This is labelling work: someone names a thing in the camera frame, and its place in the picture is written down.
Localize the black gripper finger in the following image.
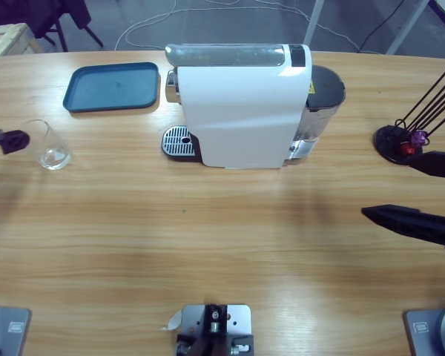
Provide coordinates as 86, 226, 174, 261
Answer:
408, 150, 445, 181
360, 202, 445, 257
0, 128, 31, 156

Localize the clear drinking glass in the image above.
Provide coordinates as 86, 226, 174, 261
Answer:
13, 119, 73, 171

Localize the white capsule coffee machine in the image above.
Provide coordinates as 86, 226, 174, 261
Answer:
161, 43, 313, 171

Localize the silver coffee machine lever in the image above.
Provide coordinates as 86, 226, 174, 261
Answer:
165, 43, 287, 68

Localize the purple coffee capsule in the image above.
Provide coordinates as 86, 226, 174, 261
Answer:
410, 130, 430, 147

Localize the black capsule holder with rods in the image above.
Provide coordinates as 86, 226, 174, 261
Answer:
373, 61, 445, 166

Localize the pale wooden crate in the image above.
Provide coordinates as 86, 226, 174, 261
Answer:
0, 22, 45, 59

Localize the blue rectangular plastic tray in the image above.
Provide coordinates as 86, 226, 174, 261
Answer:
62, 62, 161, 114

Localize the clear water tank black lid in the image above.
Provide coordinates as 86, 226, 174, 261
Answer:
283, 65, 346, 166

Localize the white metal table leg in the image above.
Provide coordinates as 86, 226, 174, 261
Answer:
303, 0, 326, 46
386, 0, 430, 56

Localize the black chair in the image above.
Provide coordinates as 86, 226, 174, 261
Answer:
0, 0, 105, 53

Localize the silver slotted drip tray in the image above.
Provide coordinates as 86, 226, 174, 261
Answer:
162, 125, 196, 159

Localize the white paper tape tag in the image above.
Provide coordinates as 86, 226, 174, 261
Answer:
159, 310, 183, 332

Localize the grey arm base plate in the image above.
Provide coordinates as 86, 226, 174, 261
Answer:
0, 303, 33, 356
403, 303, 445, 356

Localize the white looped floor cable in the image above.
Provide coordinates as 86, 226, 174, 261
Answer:
114, 0, 179, 51

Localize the black floor cable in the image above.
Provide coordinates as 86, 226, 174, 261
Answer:
357, 0, 407, 53

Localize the white camera mount dark post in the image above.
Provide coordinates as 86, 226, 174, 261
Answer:
174, 303, 255, 356

